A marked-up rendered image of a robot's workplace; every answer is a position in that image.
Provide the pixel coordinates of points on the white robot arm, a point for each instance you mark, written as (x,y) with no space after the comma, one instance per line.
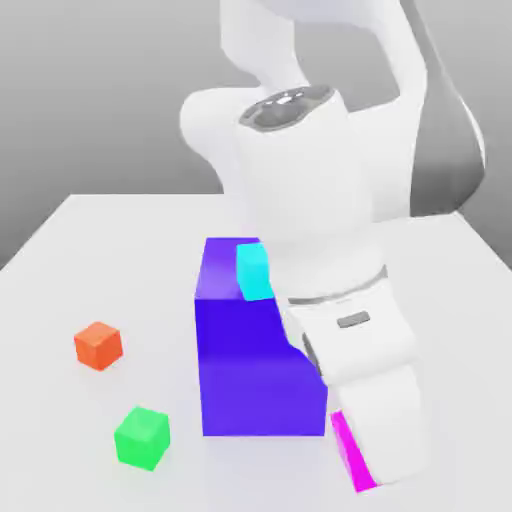
(304,168)

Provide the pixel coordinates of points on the small magenta cube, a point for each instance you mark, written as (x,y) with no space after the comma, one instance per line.
(354,460)

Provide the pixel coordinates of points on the small green cube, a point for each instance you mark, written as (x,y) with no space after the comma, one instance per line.
(142,438)

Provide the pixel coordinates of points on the large purple box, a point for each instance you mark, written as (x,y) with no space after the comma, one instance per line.
(248,372)

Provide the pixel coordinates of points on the small cyan cube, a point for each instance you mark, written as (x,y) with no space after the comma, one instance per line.
(254,272)

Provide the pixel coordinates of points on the small orange cube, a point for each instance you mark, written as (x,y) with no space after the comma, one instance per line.
(98,346)

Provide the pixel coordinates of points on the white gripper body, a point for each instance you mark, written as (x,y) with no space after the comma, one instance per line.
(388,432)

